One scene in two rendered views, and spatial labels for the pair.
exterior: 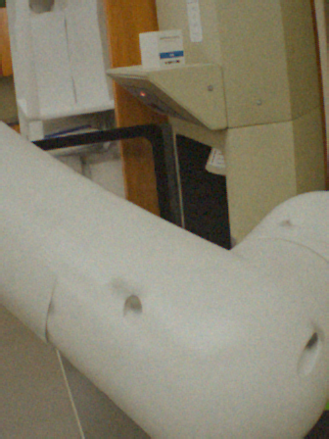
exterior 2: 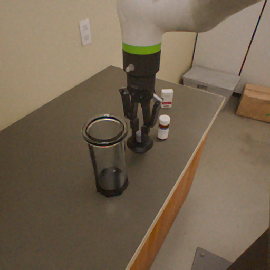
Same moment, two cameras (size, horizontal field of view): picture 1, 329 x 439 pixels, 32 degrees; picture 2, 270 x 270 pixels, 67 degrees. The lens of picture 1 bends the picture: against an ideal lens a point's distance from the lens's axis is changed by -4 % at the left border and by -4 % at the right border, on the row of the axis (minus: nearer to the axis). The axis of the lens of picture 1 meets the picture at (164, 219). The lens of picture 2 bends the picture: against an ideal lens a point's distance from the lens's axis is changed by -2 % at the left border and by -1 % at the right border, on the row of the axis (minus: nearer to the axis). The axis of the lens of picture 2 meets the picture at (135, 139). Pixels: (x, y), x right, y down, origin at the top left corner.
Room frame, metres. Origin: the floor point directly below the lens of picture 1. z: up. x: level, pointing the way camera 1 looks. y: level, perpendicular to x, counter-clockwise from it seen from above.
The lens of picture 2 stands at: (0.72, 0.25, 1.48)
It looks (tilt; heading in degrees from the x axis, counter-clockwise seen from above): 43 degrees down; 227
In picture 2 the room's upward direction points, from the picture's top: straight up
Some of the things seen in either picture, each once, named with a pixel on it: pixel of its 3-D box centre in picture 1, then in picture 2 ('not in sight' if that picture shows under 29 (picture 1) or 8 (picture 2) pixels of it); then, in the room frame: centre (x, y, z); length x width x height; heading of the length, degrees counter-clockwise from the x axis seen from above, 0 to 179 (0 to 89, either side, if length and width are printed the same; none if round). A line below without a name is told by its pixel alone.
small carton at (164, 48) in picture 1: (162, 48); not in sight; (0.97, -0.03, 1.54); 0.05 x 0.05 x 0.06; 33
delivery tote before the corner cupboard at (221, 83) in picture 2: not in sight; (209, 88); (-1.57, -0.82, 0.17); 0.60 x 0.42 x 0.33; 103
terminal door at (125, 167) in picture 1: (97, 229); not in sight; (1.16, 0.14, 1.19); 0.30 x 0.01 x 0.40; 96
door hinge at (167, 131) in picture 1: (176, 219); not in sight; (1.17, -0.02, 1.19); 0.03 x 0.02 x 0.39; 15
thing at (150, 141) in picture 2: not in sight; (140, 140); (0.36, -0.10, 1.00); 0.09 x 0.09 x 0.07
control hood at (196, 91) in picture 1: (159, 94); not in sight; (1.02, -0.01, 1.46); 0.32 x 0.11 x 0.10; 15
